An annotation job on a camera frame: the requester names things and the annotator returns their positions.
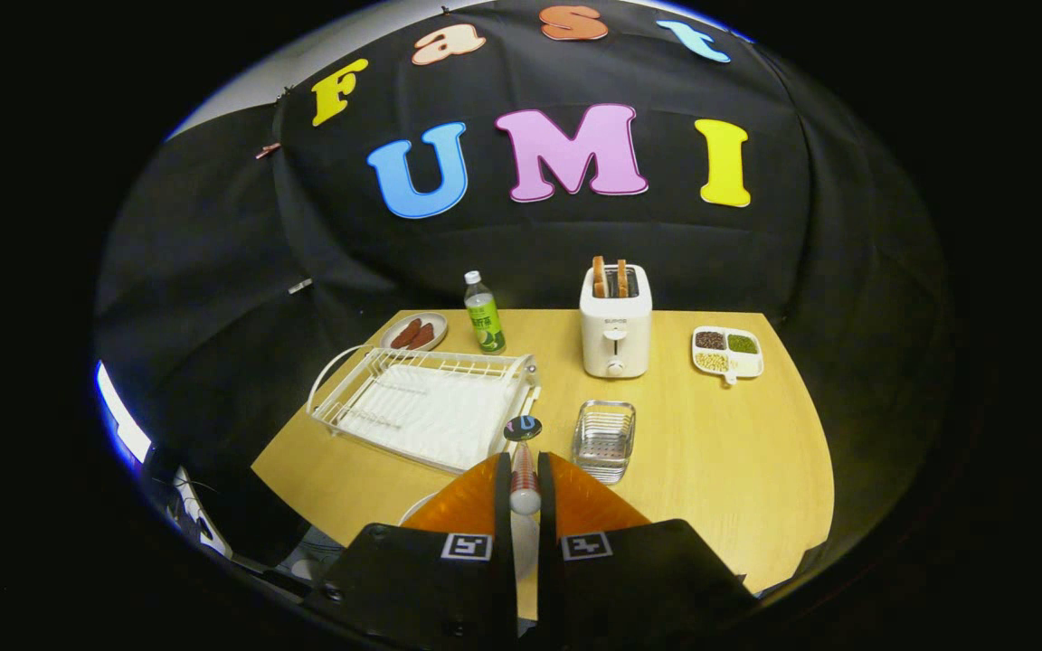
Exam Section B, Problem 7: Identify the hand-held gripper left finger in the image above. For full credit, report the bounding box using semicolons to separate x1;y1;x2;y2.
308;452;518;651

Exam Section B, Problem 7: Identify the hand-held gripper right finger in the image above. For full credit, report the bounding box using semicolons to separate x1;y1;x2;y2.
536;452;762;651

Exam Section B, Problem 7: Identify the grey white plate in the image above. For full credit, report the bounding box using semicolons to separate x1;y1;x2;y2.
399;493;542;580

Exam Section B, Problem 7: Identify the metal wire basket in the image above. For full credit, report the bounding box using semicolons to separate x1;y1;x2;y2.
572;401;637;486

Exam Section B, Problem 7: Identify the red white handle spoon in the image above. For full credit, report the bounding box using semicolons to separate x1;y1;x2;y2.
503;415;544;516

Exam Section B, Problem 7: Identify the white wire dish rack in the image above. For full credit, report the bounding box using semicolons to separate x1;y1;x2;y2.
307;344;542;476

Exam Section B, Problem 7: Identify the white divided bean dish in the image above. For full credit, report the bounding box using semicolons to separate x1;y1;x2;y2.
691;325;764;386

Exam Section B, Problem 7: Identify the small plate with meat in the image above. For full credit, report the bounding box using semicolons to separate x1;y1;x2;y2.
381;312;449;352

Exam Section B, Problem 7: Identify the white drip tray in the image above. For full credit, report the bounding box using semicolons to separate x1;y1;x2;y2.
340;364;522;471

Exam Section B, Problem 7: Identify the white toaster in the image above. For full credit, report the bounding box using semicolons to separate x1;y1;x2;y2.
580;264;653;379

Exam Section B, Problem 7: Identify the green label drink bottle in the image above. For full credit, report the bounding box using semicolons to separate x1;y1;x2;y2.
464;270;507;354

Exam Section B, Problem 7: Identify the black backdrop cloth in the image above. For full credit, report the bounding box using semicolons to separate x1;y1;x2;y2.
91;0;952;580

